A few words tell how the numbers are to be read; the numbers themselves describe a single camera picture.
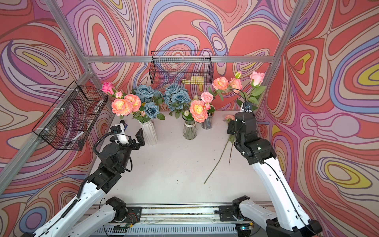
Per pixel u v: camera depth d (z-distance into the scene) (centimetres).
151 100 77
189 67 95
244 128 45
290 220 36
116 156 51
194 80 82
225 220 72
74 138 73
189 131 99
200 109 65
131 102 61
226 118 108
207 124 104
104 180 51
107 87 61
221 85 65
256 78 56
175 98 75
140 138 64
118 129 57
